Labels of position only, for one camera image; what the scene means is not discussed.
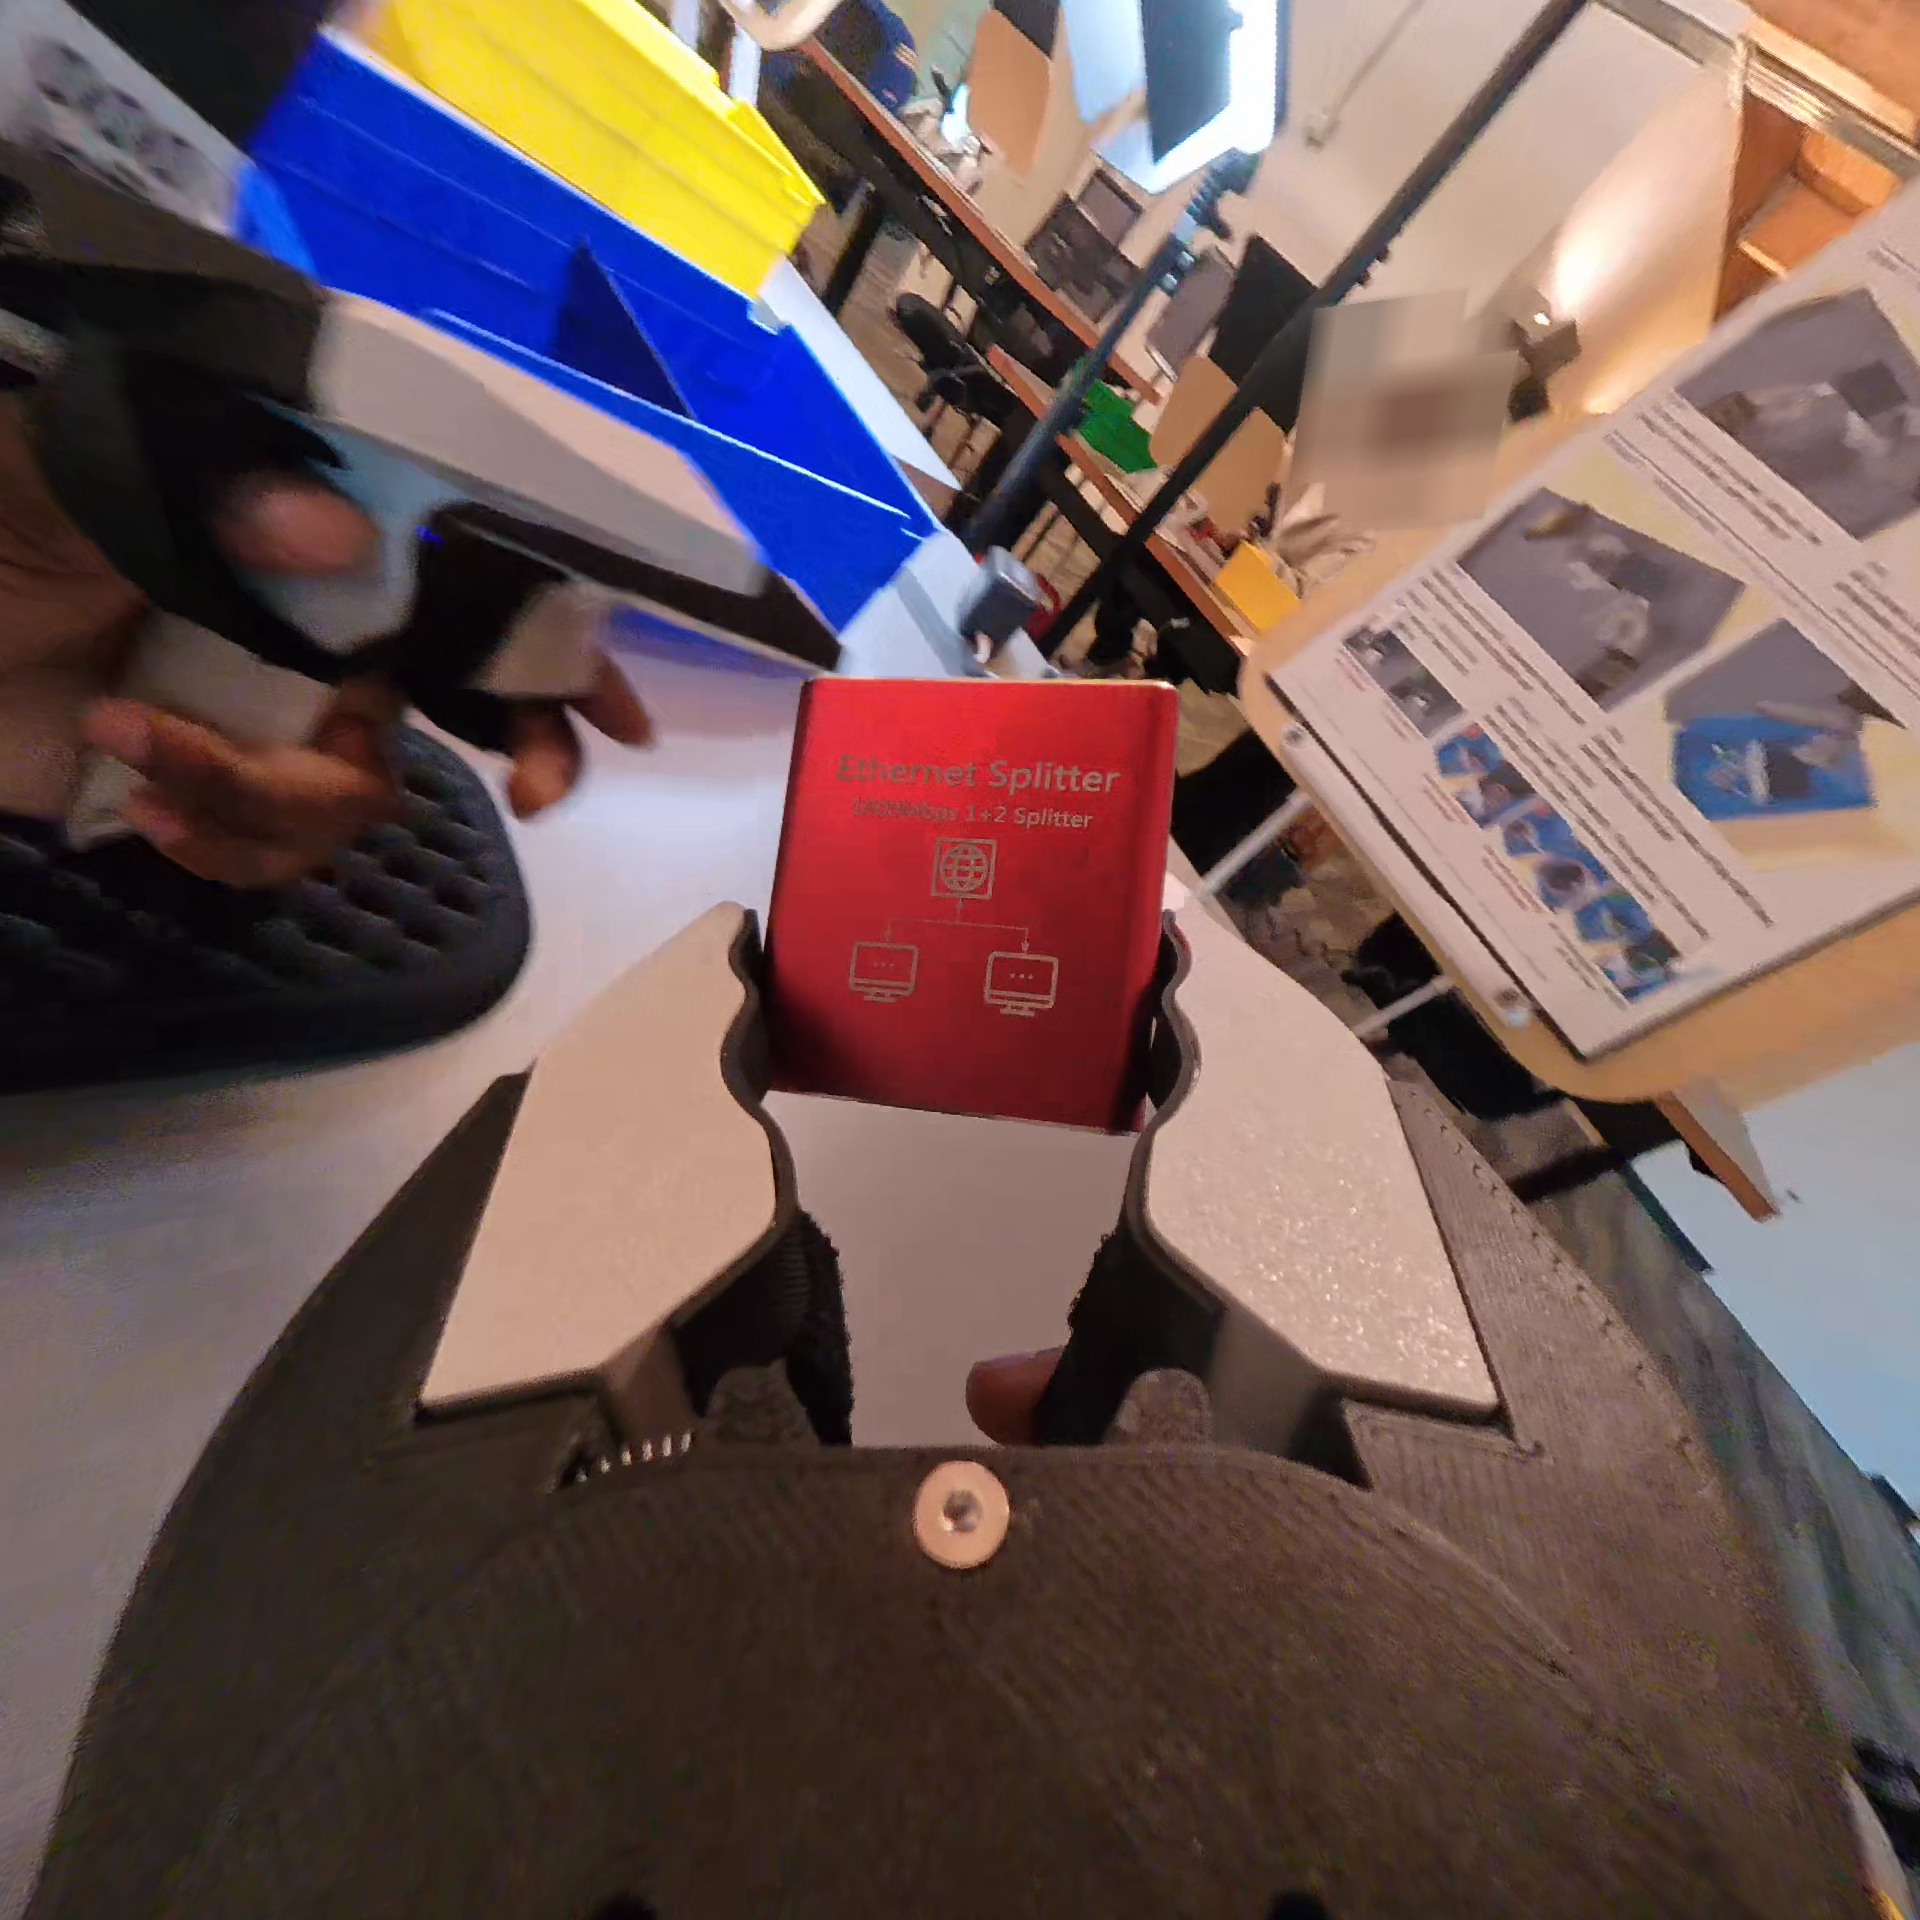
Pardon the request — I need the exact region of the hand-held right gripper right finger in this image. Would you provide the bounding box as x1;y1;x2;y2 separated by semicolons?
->
1115;906;1505;1431

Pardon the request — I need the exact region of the black light stand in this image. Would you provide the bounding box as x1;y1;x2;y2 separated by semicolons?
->
959;153;1265;560

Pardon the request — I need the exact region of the black monitor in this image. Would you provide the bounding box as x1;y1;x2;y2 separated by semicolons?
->
1203;233;1323;387

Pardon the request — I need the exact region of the black office chair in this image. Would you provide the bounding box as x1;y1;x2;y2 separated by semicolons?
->
892;292;1014;440

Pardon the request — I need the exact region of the overhead studio lamp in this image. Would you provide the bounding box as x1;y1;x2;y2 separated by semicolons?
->
1056;0;1294;197

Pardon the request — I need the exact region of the yellow box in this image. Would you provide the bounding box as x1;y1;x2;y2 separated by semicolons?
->
1209;538;1303;635

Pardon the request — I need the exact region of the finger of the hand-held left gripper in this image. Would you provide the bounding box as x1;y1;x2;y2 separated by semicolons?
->
484;584;619;695
306;292;841;668

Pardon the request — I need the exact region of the person's right hand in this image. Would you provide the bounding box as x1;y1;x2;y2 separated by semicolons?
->
965;1348;1064;1443

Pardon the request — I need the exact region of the green storage bin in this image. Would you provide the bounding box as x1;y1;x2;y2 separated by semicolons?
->
1079;380;1160;475

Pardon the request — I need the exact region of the instruction board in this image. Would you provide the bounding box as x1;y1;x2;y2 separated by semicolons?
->
1241;224;1920;1112

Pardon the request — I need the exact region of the black pole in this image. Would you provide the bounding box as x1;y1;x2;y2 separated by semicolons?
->
1044;0;1591;654

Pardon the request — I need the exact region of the wooden office desk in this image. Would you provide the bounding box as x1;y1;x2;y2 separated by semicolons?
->
793;33;1269;662

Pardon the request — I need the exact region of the blue storage bin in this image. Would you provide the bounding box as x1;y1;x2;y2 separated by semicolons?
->
240;33;941;635

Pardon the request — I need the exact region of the yellow storage bin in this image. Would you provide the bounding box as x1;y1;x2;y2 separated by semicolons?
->
354;0;830;297

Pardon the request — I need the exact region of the black bin divider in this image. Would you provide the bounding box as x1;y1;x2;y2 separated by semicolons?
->
552;240;694;424

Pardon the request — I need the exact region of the grey charger box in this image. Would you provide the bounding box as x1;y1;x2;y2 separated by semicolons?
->
959;547;1056;651

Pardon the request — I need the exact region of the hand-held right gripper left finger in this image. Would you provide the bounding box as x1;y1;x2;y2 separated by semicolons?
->
415;898;804;1449

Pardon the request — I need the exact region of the black dimpled wrist pad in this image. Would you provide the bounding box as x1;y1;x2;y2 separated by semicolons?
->
0;730;533;1098

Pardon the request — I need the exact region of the red ethernet splitter box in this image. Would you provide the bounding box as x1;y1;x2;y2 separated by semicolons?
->
762;676;1181;1134

